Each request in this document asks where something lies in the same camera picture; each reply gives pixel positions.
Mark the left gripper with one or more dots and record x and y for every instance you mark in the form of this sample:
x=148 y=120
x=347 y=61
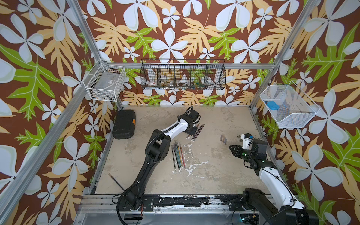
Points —
x=193 y=133

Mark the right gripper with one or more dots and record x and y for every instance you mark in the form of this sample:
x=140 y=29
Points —
x=236 y=151

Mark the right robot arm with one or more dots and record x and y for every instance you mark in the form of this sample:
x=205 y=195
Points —
x=287 y=209

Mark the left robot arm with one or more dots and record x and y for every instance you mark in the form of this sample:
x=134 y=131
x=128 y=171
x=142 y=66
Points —
x=156 y=150

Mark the bundle of coloured pencils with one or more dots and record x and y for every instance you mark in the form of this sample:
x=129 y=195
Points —
x=178 y=156

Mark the blue object in basket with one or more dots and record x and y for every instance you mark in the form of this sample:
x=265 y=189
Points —
x=272 y=105

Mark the white mesh corner basket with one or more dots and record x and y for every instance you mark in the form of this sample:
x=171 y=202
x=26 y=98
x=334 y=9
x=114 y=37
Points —
x=297 y=109

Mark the black plastic tool case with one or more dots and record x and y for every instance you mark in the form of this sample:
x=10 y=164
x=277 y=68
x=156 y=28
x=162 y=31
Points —
x=124 y=124

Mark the thin black rod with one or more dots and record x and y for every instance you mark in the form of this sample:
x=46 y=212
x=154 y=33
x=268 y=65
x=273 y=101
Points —
x=113 y=178

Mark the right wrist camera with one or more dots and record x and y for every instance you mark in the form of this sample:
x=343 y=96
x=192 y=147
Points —
x=247 y=141

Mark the black wire basket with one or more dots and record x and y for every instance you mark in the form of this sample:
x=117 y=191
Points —
x=182 y=74

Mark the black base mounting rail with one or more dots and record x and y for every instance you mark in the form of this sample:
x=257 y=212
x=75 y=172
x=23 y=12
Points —
x=148 y=203

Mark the white wire basket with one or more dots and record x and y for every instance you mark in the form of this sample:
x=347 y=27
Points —
x=104 y=82

